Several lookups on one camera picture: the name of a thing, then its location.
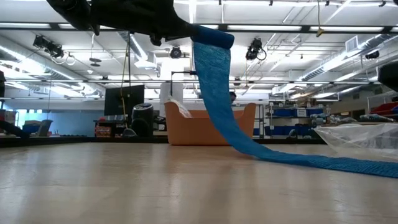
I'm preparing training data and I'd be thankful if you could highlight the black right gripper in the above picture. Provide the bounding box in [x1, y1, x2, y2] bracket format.
[378, 62, 398, 93]

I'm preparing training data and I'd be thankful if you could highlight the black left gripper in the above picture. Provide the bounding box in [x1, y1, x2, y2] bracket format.
[90, 0, 200, 47]

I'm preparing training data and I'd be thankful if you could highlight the blue elastic bandage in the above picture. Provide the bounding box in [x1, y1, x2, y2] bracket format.
[190, 24, 398, 179]

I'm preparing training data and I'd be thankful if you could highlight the clear plastic bag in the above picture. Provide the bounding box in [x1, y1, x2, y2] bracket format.
[313, 123, 398, 161]

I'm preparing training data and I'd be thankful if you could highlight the clear bag with orange roll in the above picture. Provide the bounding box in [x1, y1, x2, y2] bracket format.
[167, 96, 192, 118]

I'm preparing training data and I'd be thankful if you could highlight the red storage bin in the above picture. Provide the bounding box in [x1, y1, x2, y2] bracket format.
[369, 101, 398, 116]

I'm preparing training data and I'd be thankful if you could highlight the black computer monitor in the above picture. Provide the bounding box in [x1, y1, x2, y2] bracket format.
[104, 84, 146, 116]

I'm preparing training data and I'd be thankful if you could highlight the orange plastic bin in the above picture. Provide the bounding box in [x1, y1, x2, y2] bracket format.
[164, 101, 257, 146]

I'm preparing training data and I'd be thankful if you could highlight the red patterned box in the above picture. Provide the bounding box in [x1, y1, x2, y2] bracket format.
[95, 124, 112, 138]

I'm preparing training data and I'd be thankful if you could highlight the black ceiling camera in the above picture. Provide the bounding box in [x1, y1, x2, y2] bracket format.
[169, 45, 183, 59]
[245, 37, 267, 62]
[32, 34, 65, 59]

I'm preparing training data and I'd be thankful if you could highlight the silver air duct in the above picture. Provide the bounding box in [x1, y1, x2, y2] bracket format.
[300, 32, 398, 82]

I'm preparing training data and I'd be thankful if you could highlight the cord with yellow hook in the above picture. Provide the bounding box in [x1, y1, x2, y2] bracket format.
[316, 0, 325, 37]

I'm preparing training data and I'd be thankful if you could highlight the yellow hanging cable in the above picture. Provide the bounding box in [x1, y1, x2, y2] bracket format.
[120, 40, 131, 129]

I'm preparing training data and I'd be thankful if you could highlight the metal wire shelf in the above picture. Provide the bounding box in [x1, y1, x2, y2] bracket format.
[257, 99, 327, 139]

